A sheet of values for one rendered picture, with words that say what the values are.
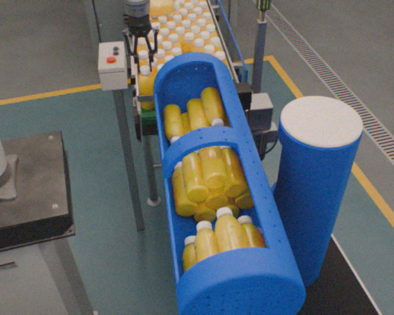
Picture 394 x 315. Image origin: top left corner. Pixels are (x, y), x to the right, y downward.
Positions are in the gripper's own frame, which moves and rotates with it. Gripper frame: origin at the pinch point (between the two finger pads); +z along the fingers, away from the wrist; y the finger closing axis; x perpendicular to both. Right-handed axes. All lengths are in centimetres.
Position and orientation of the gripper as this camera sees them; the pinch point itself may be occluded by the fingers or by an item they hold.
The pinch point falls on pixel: (144, 62)
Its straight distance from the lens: 177.6
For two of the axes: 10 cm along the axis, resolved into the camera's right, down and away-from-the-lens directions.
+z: 0.2, 7.3, 6.9
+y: 9.9, -1.1, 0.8
